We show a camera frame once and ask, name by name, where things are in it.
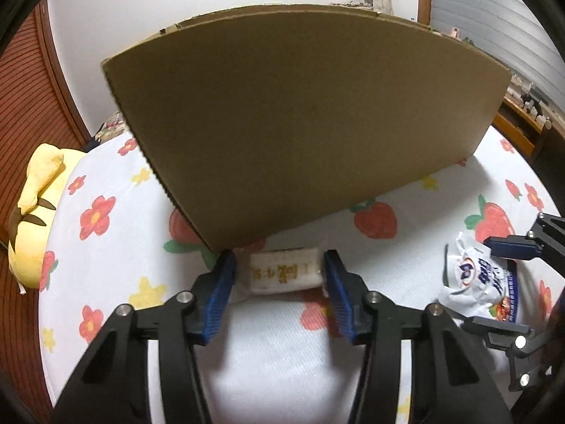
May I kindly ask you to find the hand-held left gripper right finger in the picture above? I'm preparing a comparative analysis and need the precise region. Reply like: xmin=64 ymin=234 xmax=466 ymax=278
xmin=323 ymin=249 xmax=516 ymax=424

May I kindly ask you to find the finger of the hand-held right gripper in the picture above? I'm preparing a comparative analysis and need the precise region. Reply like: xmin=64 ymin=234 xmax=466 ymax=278
xmin=483 ymin=212 xmax=565 ymax=271
xmin=463 ymin=316 xmax=565 ymax=392

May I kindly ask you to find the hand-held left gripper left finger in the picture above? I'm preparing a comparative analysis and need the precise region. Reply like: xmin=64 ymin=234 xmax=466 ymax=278
xmin=52 ymin=249 xmax=239 ymax=424

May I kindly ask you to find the white blue snack packet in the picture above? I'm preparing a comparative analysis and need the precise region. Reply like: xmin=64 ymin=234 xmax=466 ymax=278
xmin=436 ymin=231 xmax=524 ymax=324

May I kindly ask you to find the white cake packet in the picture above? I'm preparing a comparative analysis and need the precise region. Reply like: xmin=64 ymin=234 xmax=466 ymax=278
xmin=233 ymin=246 xmax=331 ymax=305

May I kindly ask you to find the brown cardboard box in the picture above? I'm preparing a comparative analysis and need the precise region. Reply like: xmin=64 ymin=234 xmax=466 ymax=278
xmin=101 ymin=2 xmax=513 ymax=254

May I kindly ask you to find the flower strawberry printed bed sheet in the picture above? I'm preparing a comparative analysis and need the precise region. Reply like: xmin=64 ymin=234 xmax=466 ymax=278
xmin=37 ymin=123 xmax=565 ymax=424

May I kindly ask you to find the wooden dresser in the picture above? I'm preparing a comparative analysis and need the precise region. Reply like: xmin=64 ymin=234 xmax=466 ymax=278
xmin=491 ymin=93 xmax=565 ymax=162

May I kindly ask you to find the clutter of small dresser things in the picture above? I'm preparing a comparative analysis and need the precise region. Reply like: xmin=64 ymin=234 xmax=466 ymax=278
xmin=503 ymin=73 xmax=554 ymax=130

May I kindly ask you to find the yellow plush toy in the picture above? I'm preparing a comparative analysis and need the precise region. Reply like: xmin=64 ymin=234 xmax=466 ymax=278
xmin=6 ymin=142 xmax=85 ymax=296

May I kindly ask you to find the grey window blind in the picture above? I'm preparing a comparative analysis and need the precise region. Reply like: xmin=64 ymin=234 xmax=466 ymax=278
xmin=430 ymin=0 xmax=546 ymax=82

